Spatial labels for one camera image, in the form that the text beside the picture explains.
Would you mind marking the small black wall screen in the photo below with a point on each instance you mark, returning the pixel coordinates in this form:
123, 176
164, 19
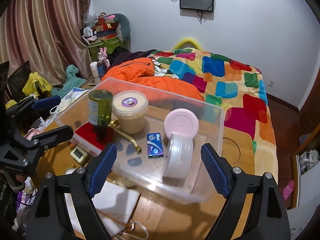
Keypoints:
197, 0

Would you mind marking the grey green plush toy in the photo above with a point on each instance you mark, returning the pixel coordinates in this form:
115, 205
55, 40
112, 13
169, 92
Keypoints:
123, 27

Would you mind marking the red gift box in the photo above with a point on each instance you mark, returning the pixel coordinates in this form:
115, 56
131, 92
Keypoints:
103, 25

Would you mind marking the white shoes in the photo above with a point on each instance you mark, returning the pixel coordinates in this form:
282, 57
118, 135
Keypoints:
310, 161

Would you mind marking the dark clothing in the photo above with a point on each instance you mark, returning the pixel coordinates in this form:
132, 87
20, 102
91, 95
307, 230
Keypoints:
125, 56

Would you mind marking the white bottle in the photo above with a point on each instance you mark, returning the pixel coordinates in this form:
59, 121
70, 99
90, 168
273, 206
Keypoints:
94, 70

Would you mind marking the teal dinosaur plush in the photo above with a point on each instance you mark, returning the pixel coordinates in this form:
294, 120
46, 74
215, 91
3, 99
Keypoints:
72, 80

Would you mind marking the blue thermos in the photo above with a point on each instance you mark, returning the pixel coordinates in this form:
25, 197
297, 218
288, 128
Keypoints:
102, 69

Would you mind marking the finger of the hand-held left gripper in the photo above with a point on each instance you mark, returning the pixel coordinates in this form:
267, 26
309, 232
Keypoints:
53, 133
46, 102

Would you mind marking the white folded cloth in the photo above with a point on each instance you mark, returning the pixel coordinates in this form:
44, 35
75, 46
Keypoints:
112, 205

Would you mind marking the person's left hand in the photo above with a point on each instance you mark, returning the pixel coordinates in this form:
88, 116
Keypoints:
18, 180

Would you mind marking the pink cloth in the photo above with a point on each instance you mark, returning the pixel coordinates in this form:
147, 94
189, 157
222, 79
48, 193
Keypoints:
33, 133

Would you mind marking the small white fan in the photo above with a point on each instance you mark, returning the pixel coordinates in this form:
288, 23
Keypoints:
88, 32

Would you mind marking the colourful patchwork blanket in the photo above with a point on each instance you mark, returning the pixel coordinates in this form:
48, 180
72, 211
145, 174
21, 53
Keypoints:
225, 85

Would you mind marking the cream plastic tub with lid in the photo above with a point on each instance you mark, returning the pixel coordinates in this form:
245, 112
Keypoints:
130, 112

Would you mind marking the pile of papers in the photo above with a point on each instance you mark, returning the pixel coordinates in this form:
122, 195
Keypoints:
72, 98

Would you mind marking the pink slipper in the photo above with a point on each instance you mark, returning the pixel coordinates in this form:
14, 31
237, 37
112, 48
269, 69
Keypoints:
288, 190

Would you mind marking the yellow printed cloth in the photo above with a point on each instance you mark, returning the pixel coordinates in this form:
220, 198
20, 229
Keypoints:
35, 85

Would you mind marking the blue gum packet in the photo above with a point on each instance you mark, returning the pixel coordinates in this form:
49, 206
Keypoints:
155, 145

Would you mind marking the clear jar with pink lid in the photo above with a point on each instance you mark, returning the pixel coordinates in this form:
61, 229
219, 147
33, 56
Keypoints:
180, 135

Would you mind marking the white wall socket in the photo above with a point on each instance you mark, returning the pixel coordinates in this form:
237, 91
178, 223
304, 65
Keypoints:
270, 83

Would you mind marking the clear plastic storage box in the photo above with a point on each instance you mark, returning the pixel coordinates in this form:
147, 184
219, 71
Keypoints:
150, 170

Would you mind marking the orange puffer jacket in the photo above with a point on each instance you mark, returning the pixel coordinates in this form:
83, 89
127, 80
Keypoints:
140, 72

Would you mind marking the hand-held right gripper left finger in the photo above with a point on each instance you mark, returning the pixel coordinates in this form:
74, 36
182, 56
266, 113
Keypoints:
102, 172

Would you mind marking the black cushion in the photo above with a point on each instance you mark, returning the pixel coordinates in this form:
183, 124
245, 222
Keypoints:
17, 77

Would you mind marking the pink brown curtain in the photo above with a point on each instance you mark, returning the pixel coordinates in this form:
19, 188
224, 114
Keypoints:
45, 30

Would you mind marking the pink bunny toy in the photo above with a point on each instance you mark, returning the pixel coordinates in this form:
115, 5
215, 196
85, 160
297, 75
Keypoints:
103, 56

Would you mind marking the dark green glass bottle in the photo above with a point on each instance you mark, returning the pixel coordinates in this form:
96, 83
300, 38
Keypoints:
100, 105

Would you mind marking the green fabric storage box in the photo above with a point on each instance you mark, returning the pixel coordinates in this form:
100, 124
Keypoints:
105, 48

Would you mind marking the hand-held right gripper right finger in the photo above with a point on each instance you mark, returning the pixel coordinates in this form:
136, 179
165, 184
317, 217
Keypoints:
215, 172

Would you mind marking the cream digit counter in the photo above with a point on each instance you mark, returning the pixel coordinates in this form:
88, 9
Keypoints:
79, 156

